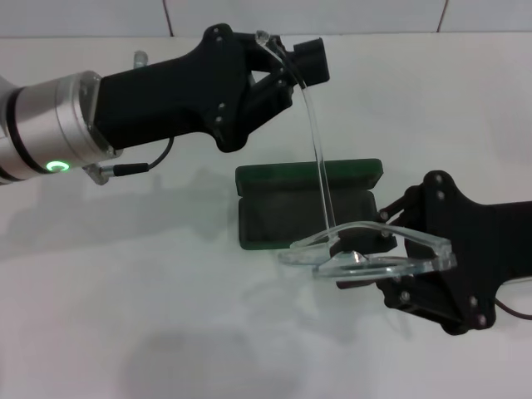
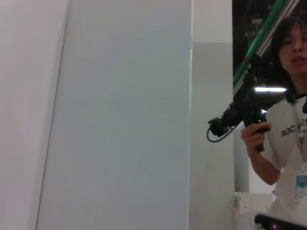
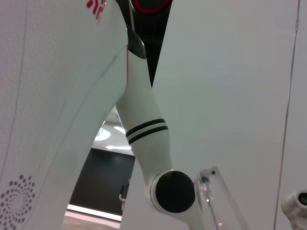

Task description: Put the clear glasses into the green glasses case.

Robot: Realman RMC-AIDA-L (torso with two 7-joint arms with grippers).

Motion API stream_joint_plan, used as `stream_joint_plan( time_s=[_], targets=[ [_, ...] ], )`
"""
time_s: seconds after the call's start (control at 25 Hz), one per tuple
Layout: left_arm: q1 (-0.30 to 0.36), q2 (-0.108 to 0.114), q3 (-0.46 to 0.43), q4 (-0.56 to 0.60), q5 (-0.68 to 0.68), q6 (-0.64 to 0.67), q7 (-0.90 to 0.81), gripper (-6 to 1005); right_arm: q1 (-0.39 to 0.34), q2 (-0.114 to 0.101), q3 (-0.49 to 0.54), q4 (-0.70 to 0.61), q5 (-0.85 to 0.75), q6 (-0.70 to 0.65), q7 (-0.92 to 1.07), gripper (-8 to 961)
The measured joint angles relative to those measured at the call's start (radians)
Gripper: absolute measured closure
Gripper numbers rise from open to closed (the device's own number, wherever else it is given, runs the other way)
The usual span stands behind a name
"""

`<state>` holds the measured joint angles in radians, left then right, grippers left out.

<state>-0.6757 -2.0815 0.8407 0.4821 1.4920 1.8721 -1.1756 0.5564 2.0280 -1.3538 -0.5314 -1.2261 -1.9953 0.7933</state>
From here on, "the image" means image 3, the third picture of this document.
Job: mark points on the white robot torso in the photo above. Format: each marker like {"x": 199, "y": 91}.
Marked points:
{"x": 48, "y": 95}

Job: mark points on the black background partition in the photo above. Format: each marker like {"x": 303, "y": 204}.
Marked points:
{"x": 103, "y": 182}

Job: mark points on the clear white glasses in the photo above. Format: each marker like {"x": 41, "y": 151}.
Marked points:
{"x": 206, "y": 182}

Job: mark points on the round ceiling light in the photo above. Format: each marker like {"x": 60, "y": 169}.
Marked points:
{"x": 104, "y": 134}

